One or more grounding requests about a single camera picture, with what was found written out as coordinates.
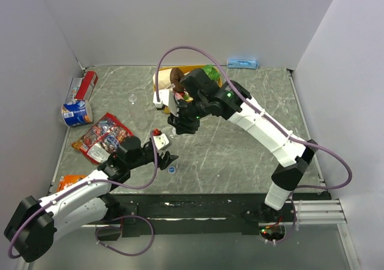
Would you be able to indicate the red snack bag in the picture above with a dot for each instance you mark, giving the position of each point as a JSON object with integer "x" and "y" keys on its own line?
{"x": 102, "y": 139}

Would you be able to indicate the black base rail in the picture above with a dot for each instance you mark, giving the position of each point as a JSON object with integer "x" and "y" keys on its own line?
{"x": 180, "y": 214}

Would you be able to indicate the yellow plastic bin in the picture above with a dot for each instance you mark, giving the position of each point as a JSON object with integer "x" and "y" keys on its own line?
{"x": 185, "y": 69}

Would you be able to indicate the blue tissue pack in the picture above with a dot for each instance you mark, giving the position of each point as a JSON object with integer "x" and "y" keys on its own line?
{"x": 242, "y": 64}

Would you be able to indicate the green toy lettuce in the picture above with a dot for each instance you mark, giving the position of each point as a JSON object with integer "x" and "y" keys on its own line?
{"x": 211, "y": 72}

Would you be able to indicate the orange razor package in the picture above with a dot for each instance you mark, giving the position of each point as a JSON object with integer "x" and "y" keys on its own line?
{"x": 68, "y": 180}

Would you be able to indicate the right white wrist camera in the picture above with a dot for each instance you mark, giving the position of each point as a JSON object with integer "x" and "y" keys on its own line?
{"x": 165, "y": 98}

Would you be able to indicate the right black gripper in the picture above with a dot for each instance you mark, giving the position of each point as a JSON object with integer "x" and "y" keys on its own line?
{"x": 181, "y": 125}

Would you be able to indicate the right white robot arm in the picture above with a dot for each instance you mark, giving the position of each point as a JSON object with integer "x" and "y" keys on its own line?
{"x": 235, "y": 104}

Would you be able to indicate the brown toy donut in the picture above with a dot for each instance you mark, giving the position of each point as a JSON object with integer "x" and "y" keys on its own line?
{"x": 176, "y": 75}

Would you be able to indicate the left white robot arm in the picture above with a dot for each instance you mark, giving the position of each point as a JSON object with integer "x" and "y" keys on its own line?
{"x": 37, "y": 223}

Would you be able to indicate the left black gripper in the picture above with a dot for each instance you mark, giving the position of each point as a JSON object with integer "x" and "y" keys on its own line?
{"x": 164, "y": 161}

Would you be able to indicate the clear lying plastic bottle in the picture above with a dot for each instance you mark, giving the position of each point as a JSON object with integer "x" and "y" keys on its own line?
{"x": 137, "y": 113}

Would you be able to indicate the blue white can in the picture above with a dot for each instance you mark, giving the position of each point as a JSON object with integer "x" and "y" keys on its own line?
{"x": 76, "y": 114}

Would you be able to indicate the blue bottle cap front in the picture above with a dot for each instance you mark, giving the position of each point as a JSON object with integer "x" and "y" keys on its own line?
{"x": 172, "y": 169}

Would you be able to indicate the red silver box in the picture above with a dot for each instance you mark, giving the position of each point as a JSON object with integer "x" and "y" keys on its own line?
{"x": 81, "y": 88}

